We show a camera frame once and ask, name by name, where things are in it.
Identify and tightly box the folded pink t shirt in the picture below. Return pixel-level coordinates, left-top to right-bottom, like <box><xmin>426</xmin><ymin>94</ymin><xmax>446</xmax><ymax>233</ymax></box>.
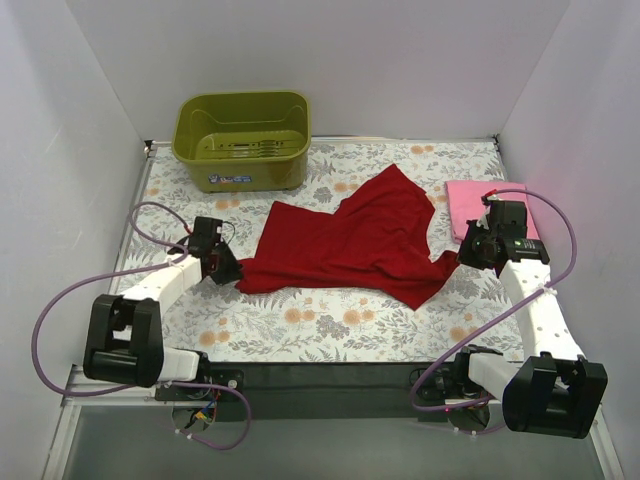
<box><xmin>445</xmin><ymin>180</ymin><xmax>526</xmax><ymax>244</ymax></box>

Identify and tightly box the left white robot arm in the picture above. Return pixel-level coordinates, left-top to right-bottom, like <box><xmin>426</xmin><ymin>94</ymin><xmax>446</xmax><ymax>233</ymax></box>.
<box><xmin>83</xmin><ymin>217</ymin><xmax>243</xmax><ymax>400</ymax></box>

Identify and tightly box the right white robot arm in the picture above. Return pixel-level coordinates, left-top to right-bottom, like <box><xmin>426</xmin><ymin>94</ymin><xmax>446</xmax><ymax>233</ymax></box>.
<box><xmin>452</xmin><ymin>195</ymin><xmax>608</xmax><ymax>439</ymax></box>

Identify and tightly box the red t shirt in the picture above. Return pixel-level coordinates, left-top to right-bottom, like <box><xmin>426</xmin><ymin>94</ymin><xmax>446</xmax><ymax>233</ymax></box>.
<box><xmin>236</xmin><ymin>165</ymin><xmax>459</xmax><ymax>310</ymax></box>

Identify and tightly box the olive green plastic bin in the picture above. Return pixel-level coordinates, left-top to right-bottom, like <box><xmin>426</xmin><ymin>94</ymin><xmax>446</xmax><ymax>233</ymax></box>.
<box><xmin>171</xmin><ymin>91</ymin><xmax>311</xmax><ymax>193</ymax></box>

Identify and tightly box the aluminium frame rail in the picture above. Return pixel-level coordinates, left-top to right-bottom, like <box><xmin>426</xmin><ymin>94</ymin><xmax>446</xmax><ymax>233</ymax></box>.
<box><xmin>39</xmin><ymin>363</ymin><xmax>626</xmax><ymax>480</ymax></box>

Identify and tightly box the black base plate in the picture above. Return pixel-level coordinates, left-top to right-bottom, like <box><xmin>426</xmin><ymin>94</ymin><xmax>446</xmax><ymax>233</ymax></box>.
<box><xmin>417</xmin><ymin>365</ymin><xmax>490</xmax><ymax>401</ymax></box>
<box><xmin>154</xmin><ymin>368</ymin><xmax>245</xmax><ymax>402</ymax></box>

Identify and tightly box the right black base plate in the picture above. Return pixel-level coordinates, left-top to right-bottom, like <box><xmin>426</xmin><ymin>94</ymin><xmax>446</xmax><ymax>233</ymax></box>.
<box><xmin>417</xmin><ymin>365</ymin><xmax>490</xmax><ymax>401</ymax></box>

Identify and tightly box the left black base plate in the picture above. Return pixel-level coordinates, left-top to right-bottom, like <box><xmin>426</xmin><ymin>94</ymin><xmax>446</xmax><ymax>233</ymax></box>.
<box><xmin>154</xmin><ymin>368</ymin><xmax>245</xmax><ymax>402</ymax></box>

